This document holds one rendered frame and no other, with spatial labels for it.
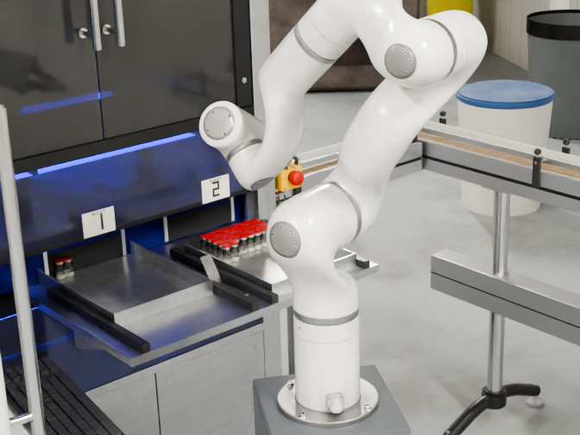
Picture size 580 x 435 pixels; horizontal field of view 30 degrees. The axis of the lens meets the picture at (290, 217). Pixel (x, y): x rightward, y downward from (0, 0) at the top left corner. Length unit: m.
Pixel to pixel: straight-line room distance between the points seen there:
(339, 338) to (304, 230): 0.24
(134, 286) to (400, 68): 1.12
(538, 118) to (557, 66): 1.37
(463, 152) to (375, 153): 1.56
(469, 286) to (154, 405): 1.15
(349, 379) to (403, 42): 0.67
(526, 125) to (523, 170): 2.19
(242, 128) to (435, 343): 2.40
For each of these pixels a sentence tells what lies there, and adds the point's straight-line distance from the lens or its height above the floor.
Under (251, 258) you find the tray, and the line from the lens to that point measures 2.64.
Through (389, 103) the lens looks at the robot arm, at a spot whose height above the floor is 1.46.
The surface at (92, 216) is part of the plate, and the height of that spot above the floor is 1.04.
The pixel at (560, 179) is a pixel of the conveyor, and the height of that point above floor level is 0.93.
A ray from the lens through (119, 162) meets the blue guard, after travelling 2.54.
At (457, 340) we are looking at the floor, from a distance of 4.20.
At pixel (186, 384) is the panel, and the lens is 2.86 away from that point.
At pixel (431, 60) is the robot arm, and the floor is 1.55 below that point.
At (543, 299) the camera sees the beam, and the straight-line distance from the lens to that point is 3.28.
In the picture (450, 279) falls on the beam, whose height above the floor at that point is 0.49.
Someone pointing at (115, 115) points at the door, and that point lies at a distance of 2.52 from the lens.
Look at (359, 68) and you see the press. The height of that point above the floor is 0.18.
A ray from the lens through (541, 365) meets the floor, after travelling 4.06.
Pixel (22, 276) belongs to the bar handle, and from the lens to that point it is 1.82.
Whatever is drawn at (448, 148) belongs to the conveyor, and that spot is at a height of 0.93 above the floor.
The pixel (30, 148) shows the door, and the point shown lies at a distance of 2.43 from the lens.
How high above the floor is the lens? 1.88
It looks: 20 degrees down
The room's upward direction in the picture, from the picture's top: 2 degrees counter-clockwise
